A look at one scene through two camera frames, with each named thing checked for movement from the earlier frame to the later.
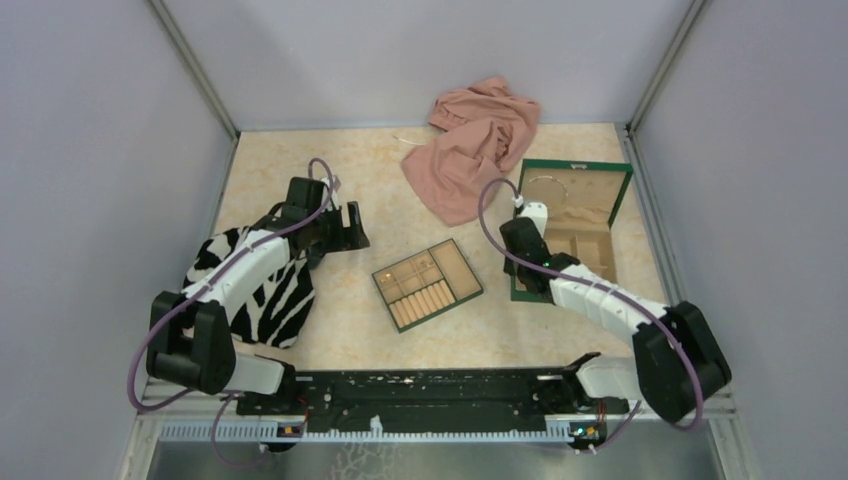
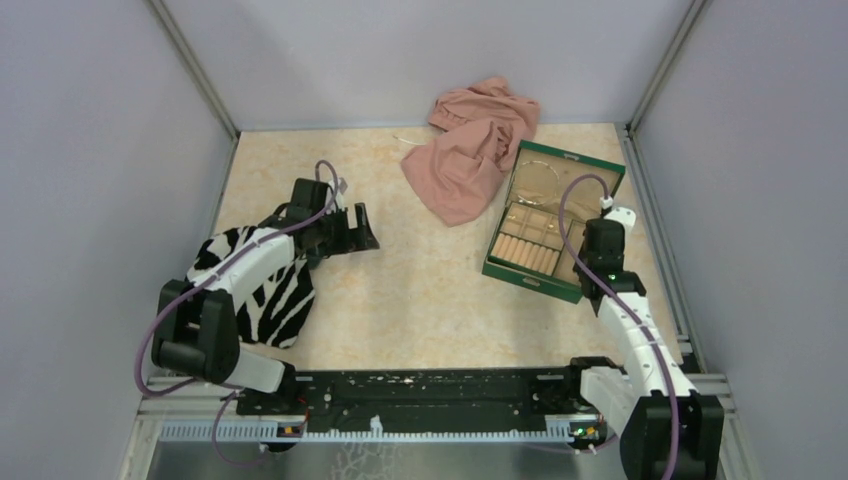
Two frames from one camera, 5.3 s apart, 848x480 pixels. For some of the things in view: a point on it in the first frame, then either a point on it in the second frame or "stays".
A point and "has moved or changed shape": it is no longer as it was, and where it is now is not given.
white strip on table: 415,143 stays
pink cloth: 485,130 stays
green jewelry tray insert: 426,284 has moved or changed shape
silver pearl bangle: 562,183 to 517,179
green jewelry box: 581,199 has moved or changed shape
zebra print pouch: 275,314 stays
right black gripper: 508,266 to 577,268
